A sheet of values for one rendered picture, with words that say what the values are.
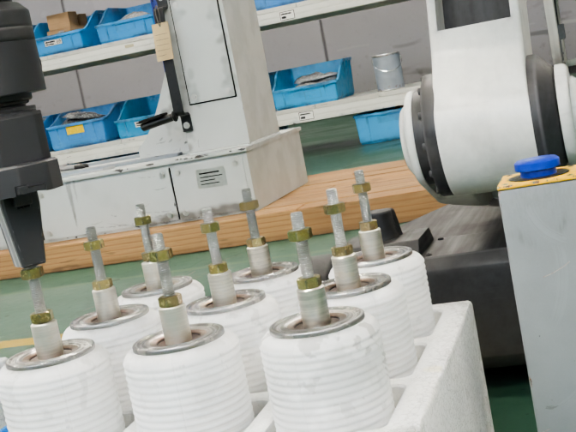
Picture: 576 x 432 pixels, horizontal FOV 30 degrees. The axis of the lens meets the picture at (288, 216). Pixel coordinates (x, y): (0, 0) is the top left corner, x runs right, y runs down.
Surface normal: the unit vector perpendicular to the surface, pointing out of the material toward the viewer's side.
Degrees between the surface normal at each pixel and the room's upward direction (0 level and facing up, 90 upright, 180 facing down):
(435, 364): 0
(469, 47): 59
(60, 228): 90
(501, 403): 0
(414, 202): 90
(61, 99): 90
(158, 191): 90
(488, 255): 46
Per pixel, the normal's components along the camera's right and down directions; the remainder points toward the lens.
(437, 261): -0.33, -0.55
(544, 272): -0.26, 0.18
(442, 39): -0.33, -0.26
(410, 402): -0.19, -0.97
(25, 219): 0.53, 0.01
